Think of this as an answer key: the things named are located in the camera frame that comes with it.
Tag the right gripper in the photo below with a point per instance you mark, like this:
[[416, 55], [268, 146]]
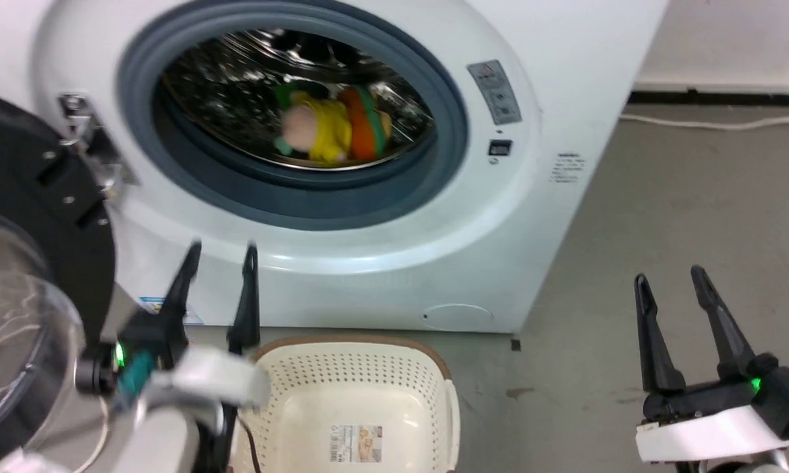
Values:
[[722, 427]]

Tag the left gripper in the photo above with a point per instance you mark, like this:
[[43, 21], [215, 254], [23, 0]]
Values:
[[210, 378]]

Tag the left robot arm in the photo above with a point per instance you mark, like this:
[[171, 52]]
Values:
[[164, 440]]

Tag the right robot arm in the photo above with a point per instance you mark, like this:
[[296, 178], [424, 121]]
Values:
[[742, 465]]

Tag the cream perforated laundry basket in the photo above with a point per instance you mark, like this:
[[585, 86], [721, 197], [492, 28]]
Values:
[[315, 394]]

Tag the printed basket product label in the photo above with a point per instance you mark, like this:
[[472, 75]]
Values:
[[355, 443]]

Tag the yellow plush doll pink head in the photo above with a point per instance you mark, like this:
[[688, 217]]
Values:
[[325, 128]]

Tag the orange and green plush toy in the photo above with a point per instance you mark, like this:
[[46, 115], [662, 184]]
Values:
[[362, 125]]

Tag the white front-load washing machine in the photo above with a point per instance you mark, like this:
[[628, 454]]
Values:
[[552, 79]]

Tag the blue and white sticker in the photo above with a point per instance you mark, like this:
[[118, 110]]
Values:
[[151, 307]]

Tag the metal washer door hinge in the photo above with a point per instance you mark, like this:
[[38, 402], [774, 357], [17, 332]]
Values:
[[95, 141]]

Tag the small printed text label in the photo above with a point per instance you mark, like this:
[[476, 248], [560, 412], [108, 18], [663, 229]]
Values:
[[567, 167]]

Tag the black round glass washer door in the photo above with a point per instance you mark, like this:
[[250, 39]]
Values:
[[33, 197]]

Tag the round drain filter cover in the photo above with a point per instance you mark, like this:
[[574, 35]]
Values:
[[458, 318]]

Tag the black door latch socket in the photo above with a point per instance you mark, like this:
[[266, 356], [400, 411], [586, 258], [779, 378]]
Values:
[[500, 148]]

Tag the grey warning sticker panel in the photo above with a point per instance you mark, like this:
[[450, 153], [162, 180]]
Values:
[[496, 92]]

